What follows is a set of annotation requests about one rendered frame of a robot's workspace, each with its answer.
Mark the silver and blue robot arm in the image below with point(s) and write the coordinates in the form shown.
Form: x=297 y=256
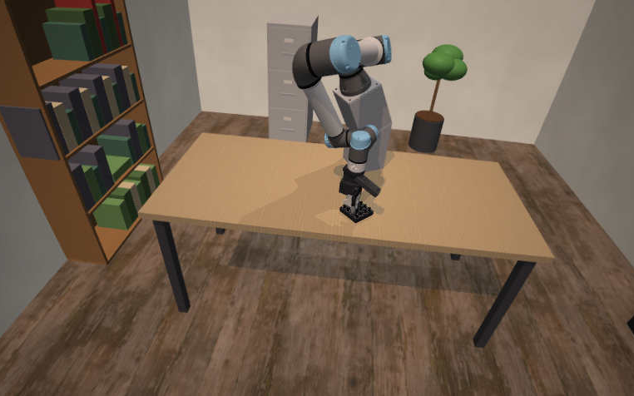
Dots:
x=346 y=56

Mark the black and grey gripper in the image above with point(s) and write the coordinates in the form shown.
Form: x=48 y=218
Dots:
x=350 y=188

